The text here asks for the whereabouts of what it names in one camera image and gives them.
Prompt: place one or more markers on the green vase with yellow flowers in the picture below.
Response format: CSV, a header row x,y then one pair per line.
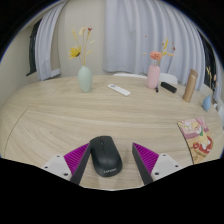
x,y
85,80

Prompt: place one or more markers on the narrow white curtain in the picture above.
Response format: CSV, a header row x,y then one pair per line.
x,y
218,83
46,43

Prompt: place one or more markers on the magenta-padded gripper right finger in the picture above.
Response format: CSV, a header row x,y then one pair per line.
x,y
148,159

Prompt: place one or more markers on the dark framed window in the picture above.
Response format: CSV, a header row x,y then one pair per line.
x,y
33,50
209,60

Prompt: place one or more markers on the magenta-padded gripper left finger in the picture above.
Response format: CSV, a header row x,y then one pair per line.
x,y
77,159

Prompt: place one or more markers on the blue vase with dried stems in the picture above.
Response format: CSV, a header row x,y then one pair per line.
x,y
207,104

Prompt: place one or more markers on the colourful printed mouse pad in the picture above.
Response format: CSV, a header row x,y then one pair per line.
x,y
197,140

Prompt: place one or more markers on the pink vase with flowers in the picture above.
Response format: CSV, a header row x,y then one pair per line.
x,y
153,77

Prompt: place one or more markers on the white remote control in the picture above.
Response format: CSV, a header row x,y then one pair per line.
x,y
119,90

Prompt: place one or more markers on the wide white curtain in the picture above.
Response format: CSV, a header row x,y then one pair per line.
x,y
150,30

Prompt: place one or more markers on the dark pen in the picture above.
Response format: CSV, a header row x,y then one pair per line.
x,y
157,89

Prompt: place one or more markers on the black rectangular case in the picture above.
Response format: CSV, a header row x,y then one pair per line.
x,y
168,87

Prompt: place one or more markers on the black computer mouse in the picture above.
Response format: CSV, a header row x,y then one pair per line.
x,y
105,156

